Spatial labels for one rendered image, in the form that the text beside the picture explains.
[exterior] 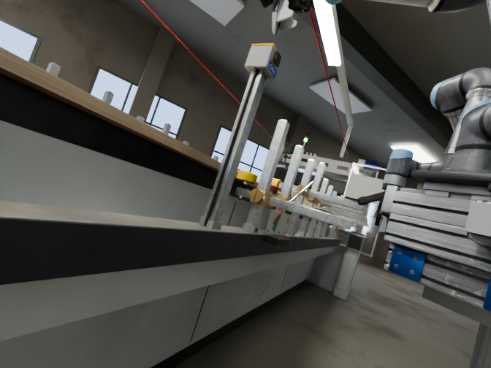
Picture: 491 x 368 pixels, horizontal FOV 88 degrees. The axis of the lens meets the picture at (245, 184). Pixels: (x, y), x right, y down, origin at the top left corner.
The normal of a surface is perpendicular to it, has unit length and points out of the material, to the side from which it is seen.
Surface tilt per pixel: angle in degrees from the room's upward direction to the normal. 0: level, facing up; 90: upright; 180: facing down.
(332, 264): 90
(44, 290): 90
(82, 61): 90
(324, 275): 90
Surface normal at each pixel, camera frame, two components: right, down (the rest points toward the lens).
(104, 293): 0.85, 0.24
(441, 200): -0.81, -0.29
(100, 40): 0.51, 0.11
